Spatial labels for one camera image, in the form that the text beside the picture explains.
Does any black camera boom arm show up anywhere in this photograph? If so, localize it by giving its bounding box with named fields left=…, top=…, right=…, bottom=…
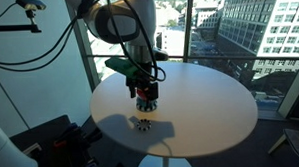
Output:
left=0, top=8, right=43, bottom=35

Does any red toy ring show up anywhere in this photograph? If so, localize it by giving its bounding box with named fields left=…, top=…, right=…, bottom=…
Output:
left=137, top=88, right=149, bottom=101

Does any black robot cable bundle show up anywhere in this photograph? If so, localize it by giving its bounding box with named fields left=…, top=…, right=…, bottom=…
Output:
left=0, top=0, right=167, bottom=89

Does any blue black-white toy base ring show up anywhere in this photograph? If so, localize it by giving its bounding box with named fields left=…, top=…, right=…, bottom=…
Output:
left=135, top=95, right=158, bottom=113

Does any thin black camera cable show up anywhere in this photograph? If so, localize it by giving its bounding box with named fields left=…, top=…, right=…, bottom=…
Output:
left=0, top=1, right=19, bottom=25

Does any white power strip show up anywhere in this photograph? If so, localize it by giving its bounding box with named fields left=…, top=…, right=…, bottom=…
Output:
left=21, top=142, right=43, bottom=156

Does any small black and white ring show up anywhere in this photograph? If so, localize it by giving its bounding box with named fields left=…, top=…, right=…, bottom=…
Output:
left=136, top=117, right=153, bottom=132

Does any red tool handle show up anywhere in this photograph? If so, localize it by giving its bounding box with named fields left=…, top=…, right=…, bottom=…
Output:
left=53, top=139, right=70, bottom=150

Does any white table pedestal base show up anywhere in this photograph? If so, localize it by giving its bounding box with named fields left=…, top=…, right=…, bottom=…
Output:
left=135, top=153, right=195, bottom=167

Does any black equipment cart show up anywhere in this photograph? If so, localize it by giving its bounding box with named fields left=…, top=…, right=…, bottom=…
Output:
left=9, top=112, right=126, bottom=167

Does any wooden chair with dark seat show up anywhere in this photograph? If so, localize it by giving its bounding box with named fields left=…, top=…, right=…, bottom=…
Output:
left=266, top=127, right=299, bottom=167

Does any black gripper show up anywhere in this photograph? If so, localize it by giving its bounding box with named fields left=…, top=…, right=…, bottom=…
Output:
left=124, top=70, right=160, bottom=102

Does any white rounded cylinder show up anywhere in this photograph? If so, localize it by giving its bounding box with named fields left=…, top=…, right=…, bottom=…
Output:
left=0, top=113, right=39, bottom=167

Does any blue camera on boom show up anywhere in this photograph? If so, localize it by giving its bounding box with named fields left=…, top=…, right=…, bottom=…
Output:
left=16, top=0, right=47, bottom=12

